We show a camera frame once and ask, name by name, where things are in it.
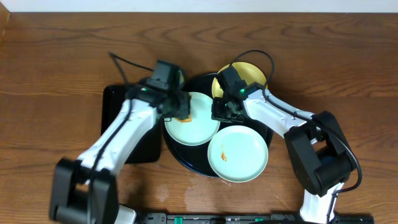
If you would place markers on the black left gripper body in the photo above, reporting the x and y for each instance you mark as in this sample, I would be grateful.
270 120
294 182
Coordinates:
176 106

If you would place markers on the black rectangular tray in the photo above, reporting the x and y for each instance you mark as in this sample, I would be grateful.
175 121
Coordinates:
149 147

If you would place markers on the yellow plate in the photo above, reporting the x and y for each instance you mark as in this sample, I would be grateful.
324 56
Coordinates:
247 71

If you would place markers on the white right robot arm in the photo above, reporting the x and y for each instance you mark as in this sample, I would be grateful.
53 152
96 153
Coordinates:
321 157

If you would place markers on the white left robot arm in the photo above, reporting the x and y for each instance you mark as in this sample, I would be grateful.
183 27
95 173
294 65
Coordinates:
85 190

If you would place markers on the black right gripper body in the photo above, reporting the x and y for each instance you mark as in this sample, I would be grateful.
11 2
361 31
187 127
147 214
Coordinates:
222 111

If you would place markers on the black round tray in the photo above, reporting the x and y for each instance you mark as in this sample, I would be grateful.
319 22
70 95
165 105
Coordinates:
195 158

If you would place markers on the orange green scrub sponge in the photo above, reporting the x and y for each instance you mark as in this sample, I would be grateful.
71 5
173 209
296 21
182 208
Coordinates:
185 120

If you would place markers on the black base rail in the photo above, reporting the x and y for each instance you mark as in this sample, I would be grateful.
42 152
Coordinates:
163 218

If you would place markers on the mint plate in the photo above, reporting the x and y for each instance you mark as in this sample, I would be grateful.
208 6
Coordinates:
238 154
201 127

